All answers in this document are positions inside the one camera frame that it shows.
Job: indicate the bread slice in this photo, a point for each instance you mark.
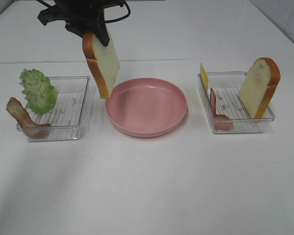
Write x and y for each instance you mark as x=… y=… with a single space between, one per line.
x=259 y=86
x=102 y=61

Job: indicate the clear left plastic tray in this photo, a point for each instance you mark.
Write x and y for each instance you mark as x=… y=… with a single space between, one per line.
x=70 y=118

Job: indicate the bacon strip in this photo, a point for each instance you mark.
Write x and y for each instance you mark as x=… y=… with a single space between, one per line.
x=22 y=117
x=219 y=123

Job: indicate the yellow cheese slice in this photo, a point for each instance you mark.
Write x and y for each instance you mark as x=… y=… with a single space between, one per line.
x=204 y=77

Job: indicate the green lettuce leaf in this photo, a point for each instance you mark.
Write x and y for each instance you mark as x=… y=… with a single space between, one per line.
x=38 y=90

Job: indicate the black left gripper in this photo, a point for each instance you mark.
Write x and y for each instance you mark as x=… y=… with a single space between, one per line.
x=77 y=10

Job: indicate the clear plastic tray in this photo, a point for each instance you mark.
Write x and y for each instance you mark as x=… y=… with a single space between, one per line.
x=226 y=86
x=70 y=118

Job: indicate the clear right plastic tray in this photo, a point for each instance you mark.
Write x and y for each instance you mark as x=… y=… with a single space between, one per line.
x=226 y=86

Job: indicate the pink round plate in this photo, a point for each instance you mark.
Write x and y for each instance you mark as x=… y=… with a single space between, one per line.
x=146 y=107

